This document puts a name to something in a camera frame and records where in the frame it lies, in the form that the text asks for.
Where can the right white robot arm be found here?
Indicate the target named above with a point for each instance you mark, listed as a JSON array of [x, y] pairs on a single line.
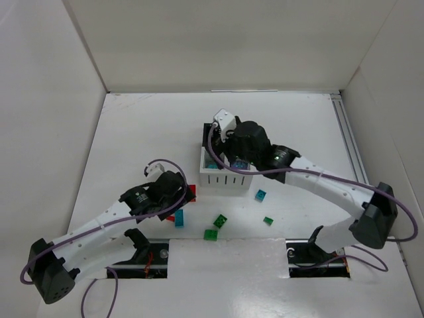
[[372, 210]]

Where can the small teal lego brick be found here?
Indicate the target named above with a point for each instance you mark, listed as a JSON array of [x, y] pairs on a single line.
[[260, 195]]

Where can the dark green lego brick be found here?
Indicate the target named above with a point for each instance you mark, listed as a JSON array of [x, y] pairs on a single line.
[[220, 221]]

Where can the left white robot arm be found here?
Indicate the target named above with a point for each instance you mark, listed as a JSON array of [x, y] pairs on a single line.
[[55, 267]]

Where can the small green flat lego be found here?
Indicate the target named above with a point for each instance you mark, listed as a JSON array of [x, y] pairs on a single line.
[[268, 220]]

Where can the aluminium rail on right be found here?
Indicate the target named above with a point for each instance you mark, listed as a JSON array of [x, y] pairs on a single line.
[[348, 138]]

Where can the light green lego brick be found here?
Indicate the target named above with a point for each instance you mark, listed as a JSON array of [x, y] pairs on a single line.
[[210, 235]]

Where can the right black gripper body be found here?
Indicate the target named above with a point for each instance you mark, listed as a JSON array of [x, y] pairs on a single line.
[[228, 146]]

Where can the teal long lego brick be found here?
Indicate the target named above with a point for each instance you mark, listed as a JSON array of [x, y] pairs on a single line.
[[179, 218]]

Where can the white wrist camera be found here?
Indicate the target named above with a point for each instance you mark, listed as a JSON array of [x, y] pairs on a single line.
[[153, 171], [226, 122]]

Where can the purple printed lego in container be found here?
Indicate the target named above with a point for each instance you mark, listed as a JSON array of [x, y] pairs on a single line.
[[240, 165]]

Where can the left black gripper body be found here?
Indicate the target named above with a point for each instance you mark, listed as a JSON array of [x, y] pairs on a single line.
[[185, 194]]

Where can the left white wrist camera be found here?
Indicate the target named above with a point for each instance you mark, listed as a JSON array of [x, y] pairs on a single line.
[[153, 171]]

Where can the white two-compartment container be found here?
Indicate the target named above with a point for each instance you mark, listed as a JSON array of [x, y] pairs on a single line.
[[221, 179]]

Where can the red rectangular lego brick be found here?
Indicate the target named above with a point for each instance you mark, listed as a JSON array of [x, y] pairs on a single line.
[[192, 188]]

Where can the black two-compartment container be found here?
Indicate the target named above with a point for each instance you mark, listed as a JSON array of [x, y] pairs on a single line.
[[206, 128]]

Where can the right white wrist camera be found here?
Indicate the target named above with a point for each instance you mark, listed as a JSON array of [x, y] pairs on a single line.
[[226, 122]]

